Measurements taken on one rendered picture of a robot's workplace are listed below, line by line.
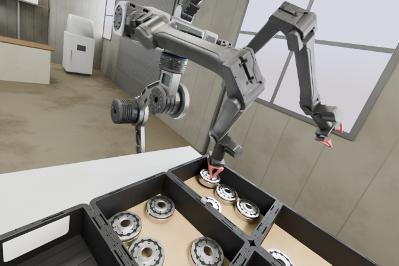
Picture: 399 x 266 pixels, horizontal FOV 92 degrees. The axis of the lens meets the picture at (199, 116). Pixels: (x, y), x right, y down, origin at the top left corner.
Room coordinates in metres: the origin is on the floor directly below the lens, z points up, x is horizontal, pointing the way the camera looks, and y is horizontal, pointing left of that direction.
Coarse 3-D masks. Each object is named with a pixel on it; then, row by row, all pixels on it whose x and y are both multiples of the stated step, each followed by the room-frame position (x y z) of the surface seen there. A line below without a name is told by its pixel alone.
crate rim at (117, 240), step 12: (144, 180) 0.58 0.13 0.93; (108, 192) 0.49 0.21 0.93; (120, 192) 0.50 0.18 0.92; (204, 204) 0.55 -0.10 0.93; (216, 216) 0.51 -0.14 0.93; (108, 228) 0.37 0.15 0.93; (228, 228) 0.48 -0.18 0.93; (120, 240) 0.35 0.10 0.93; (240, 252) 0.41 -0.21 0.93; (132, 264) 0.31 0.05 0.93
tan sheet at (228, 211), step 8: (192, 184) 0.78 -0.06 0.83; (200, 184) 0.79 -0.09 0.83; (200, 192) 0.73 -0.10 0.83; (208, 192) 0.75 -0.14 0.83; (216, 200) 0.71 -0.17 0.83; (224, 208) 0.68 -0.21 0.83; (232, 208) 0.69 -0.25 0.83; (232, 216) 0.65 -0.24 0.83; (240, 224) 0.62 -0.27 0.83; (248, 224) 0.63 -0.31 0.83; (256, 224) 0.64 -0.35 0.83; (248, 232) 0.59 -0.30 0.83
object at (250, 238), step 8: (192, 160) 0.81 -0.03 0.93; (176, 168) 0.72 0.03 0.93; (176, 176) 0.66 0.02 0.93; (240, 176) 0.79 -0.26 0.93; (184, 184) 0.63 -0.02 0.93; (192, 192) 0.59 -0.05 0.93; (264, 192) 0.72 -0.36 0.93; (272, 208) 0.65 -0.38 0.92; (224, 216) 0.52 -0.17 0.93; (264, 216) 0.58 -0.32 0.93; (232, 224) 0.50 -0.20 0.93; (240, 232) 0.48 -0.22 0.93; (256, 232) 0.50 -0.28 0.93; (248, 240) 0.46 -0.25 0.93
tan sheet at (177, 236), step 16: (144, 208) 0.56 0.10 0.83; (144, 224) 0.50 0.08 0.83; (160, 224) 0.52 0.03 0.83; (176, 224) 0.53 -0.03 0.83; (160, 240) 0.46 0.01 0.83; (176, 240) 0.47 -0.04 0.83; (192, 240) 0.49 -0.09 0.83; (144, 256) 0.40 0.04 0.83; (176, 256) 0.42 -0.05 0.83; (224, 256) 0.47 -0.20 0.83
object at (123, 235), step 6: (114, 216) 0.47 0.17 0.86; (120, 216) 0.47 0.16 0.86; (126, 216) 0.48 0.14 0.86; (132, 216) 0.49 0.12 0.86; (138, 216) 0.49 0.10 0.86; (114, 222) 0.45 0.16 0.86; (138, 222) 0.47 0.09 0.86; (114, 228) 0.43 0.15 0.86; (132, 228) 0.45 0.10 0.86; (138, 228) 0.45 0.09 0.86; (120, 234) 0.42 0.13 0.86; (126, 234) 0.42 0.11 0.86; (132, 234) 0.43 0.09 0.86
